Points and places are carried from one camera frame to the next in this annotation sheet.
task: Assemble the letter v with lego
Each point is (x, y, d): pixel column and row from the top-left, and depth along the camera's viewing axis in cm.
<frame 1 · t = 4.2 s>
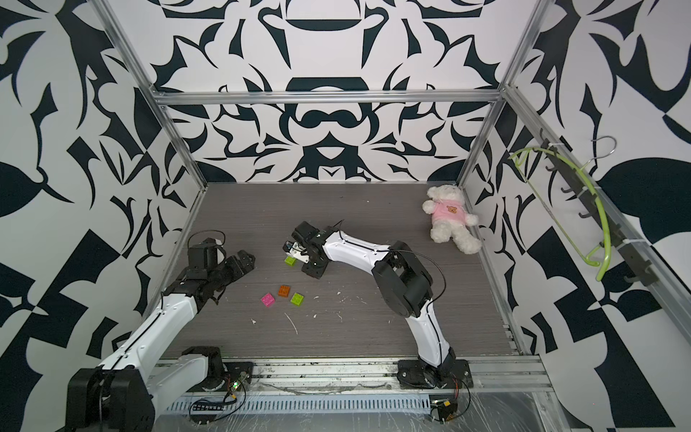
left hand: (240, 259, 87), fingers open
right hand: (313, 261, 93), fingers open
white teddy bear pink shirt: (450, 219, 101), point 9 cm above the table
lime green lego brick far: (290, 260, 98), point 2 cm above the table
orange lego brick: (283, 291, 91), point 2 cm above the table
lime green lego brick near: (297, 299, 89), point 2 cm above the table
magenta lego brick: (268, 300, 88), point 2 cm above the table

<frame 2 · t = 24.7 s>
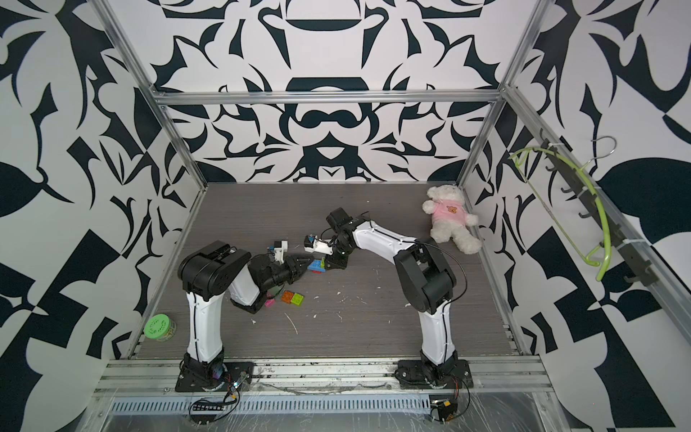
left hand: (311, 254, 93), fingers open
right hand: (328, 255, 94), fingers open
orange lego brick: (287, 296, 89), point 2 cm above the table
blue long lego brick: (316, 265, 93), point 5 cm above the table
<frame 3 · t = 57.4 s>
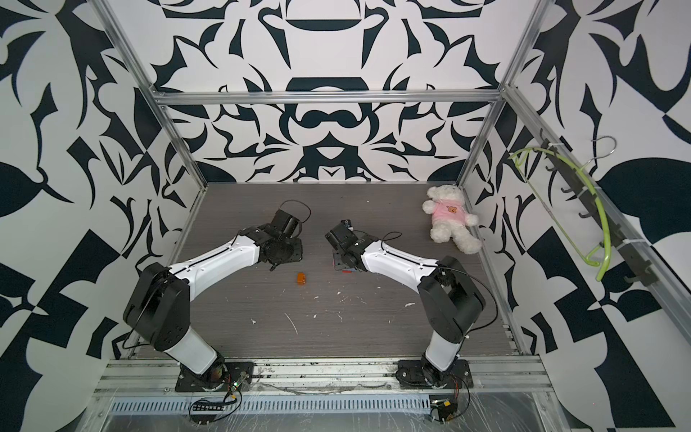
left hand: (296, 248, 90), fingers open
right hand: (342, 254, 90), fingers open
orange lego brick: (300, 278, 95), on the table
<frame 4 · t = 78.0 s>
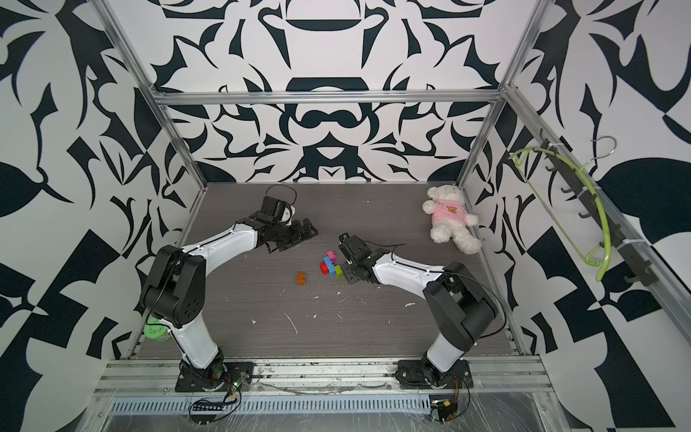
left hand: (306, 231, 94), fingers open
right hand: (351, 263, 92), fingers closed
red lego brick: (324, 268, 95), point 2 cm above the table
